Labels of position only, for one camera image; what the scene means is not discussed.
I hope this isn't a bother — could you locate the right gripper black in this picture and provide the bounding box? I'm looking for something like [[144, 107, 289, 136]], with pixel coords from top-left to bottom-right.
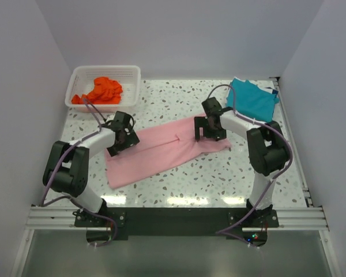
[[194, 116, 226, 142]]

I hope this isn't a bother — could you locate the pink t shirt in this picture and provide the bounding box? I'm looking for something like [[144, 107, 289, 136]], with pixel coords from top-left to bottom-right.
[[104, 117, 231, 189]]

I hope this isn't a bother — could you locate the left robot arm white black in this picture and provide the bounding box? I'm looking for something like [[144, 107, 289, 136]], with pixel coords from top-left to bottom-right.
[[40, 111, 140, 226]]

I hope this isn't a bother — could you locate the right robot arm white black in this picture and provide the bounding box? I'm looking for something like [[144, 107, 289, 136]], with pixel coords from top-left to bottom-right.
[[194, 98, 293, 227]]

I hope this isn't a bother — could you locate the folded teal t shirt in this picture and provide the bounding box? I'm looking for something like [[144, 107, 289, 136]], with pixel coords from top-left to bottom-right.
[[225, 78, 280, 124]]

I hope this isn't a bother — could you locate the orange t shirt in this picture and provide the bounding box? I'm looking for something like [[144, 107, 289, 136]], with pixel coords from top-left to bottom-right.
[[71, 77, 123, 104]]

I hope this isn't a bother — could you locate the white plastic basket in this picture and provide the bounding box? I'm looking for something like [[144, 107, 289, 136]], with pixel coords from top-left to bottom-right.
[[65, 65, 141, 113]]

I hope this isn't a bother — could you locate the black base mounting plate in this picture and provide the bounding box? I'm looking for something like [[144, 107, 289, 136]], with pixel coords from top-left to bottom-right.
[[73, 208, 279, 242]]

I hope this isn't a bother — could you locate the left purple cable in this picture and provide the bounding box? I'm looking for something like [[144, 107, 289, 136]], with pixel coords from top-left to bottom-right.
[[42, 97, 119, 248]]

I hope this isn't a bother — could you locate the purple cable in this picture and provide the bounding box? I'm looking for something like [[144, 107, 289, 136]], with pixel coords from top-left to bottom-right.
[[42, 97, 119, 248], [206, 84, 294, 240]]

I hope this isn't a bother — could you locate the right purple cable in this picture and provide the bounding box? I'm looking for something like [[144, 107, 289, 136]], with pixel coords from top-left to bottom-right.
[[206, 84, 294, 240]]

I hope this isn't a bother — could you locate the aluminium frame rail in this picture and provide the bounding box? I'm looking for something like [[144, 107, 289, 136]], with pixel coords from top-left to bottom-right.
[[24, 75, 335, 277]]

